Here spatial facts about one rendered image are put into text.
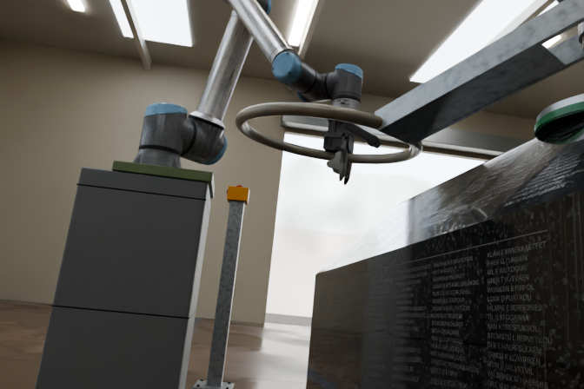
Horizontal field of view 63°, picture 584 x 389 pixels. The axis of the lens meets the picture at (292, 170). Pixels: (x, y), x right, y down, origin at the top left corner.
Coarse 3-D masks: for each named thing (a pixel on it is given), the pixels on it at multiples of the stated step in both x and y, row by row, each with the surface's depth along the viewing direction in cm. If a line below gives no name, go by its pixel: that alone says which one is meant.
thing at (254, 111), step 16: (240, 112) 117; (256, 112) 110; (272, 112) 107; (288, 112) 105; (304, 112) 104; (320, 112) 103; (336, 112) 102; (352, 112) 103; (240, 128) 126; (272, 144) 142; (288, 144) 145; (416, 144) 114; (352, 160) 145; (368, 160) 142; (384, 160) 138; (400, 160) 133
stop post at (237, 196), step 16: (240, 192) 273; (240, 208) 273; (240, 224) 271; (224, 256) 266; (224, 272) 264; (224, 288) 262; (224, 304) 260; (224, 320) 258; (224, 336) 256; (224, 352) 255; (208, 368) 252; (208, 384) 250; (224, 384) 259
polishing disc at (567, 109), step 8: (576, 104) 69; (552, 112) 73; (560, 112) 72; (568, 112) 70; (576, 112) 69; (544, 120) 75; (552, 120) 73; (560, 120) 73; (568, 120) 72; (536, 128) 77; (544, 128) 76; (552, 128) 76; (536, 136) 80
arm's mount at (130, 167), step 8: (112, 168) 151; (120, 168) 152; (128, 168) 152; (136, 168) 152; (144, 168) 153; (152, 168) 153; (160, 168) 153; (168, 168) 154; (176, 168) 154; (184, 168) 154; (168, 176) 153; (176, 176) 154; (184, 176) 154; (192, 176) 154; (200, 176) 155; (208, 176) 155
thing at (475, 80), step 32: (576, 0) 78; (512, 32) 85; (544, 32) 81; (480, 64) 89; (512, 64) 87; (544, 64) 87; (416, 96) 99; (448, 96) 95; (480, 96) 96; (384, 128) 104; (416, 128) 105
